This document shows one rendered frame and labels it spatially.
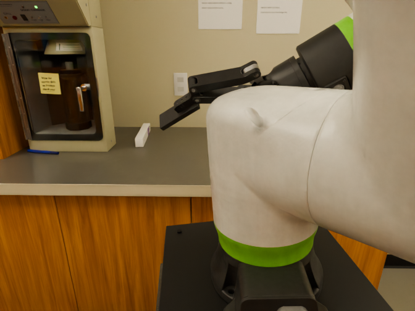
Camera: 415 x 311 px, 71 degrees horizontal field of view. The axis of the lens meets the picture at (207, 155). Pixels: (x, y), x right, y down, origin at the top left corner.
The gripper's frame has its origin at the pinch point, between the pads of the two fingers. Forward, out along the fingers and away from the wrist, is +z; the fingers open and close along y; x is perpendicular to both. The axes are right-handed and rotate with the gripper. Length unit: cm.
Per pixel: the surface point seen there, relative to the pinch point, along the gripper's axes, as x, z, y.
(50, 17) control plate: 69, 40, -15
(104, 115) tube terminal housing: 56, 51, 18
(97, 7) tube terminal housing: 81, 31, -5
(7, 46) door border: 71, 62, -18
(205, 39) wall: 100, 11, 40
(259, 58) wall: 92, -7, 61
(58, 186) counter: 22, 57, 10
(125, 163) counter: 35, 47, 27
